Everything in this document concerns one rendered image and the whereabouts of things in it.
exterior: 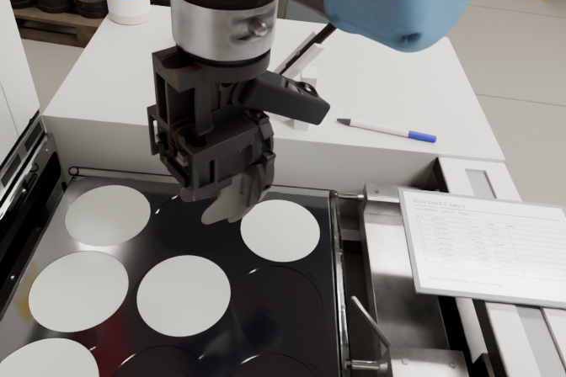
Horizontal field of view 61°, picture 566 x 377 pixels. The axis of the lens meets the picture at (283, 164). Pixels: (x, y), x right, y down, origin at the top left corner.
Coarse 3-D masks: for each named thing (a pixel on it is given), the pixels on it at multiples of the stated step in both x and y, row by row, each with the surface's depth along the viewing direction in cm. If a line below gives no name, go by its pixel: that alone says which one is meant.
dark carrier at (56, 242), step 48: (144, 192) 64; (48, 240) 57; (144, 240) 58; (192, 240) 59; (240, 240) 60; (240, 288) 55; (288, 288) 56; (0, 336) 48; (48, 336) 48; (96, 336) 49; (144, 336) 49; (192, 336) 50; (240, 336) 51; (288, 336) 51
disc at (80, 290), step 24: (72, 264) 55; (96, 264) 55; (120, 264) 55; (48, 288) 52; (72, 288) 53; (96, 288) 53; (120, 288) 53; (48, 312) 50; (72, 312) 51; (96, 312) 51
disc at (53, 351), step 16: (16, 352) 47; (32, 352) 47; (48, 352) 47; (64, 352) 47; (80, 352) 48; (0, 368) 46; (16, 368) 46; (32, 368) 46; (48, 368) 46; (64, 368) 46; (80, 368) 46; (96, 368) 47
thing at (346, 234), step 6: (330, 228) 69; (330, 234) 68; (342, 234) 69; (348, 234) 69; (354, 234) 69; (330, 240) 68; (348, 240) 68; (354, 240) 68; (348, 246) 69; (354, 246) 69; (360, 246) 69; (348, 252) 70; (354, 252) 70; (360, 252) 70
